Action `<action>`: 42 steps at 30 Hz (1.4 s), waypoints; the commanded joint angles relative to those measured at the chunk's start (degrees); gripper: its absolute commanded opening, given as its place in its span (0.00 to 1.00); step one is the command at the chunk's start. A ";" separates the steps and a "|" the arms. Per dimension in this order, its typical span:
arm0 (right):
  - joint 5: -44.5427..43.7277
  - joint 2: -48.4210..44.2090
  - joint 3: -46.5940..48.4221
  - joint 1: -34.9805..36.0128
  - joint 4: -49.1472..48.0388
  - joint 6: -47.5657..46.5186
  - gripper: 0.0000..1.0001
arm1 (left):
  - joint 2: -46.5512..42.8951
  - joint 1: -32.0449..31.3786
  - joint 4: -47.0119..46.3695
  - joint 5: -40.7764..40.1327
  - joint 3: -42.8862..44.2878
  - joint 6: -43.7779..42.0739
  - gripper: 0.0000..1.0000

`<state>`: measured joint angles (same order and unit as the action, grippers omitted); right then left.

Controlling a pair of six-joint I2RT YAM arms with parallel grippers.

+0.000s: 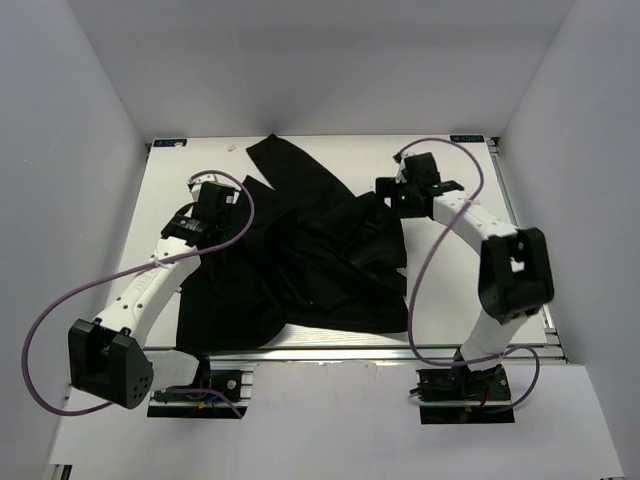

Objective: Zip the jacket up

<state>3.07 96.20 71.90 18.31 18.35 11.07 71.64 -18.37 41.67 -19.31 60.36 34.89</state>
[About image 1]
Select black jacket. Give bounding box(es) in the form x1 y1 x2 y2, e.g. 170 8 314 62
176 136 407 353

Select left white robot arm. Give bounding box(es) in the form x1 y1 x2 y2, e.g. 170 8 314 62
68 181 236 409

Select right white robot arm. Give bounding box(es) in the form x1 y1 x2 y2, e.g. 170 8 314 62
375 153 554 399

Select blue table label right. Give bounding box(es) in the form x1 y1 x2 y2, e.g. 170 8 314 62
449 134 486 144

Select blue table label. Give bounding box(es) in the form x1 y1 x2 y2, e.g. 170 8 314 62
449 134 486 144
152 139 187 148

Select blue table label left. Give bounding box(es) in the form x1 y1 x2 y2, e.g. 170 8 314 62
152 139 187 148

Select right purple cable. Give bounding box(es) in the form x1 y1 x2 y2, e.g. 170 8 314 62
393 137 541 412

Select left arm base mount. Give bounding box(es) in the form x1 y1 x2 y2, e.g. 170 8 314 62
147 363 256 420

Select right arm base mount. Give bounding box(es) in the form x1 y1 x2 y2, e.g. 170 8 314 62
409 365 515 425

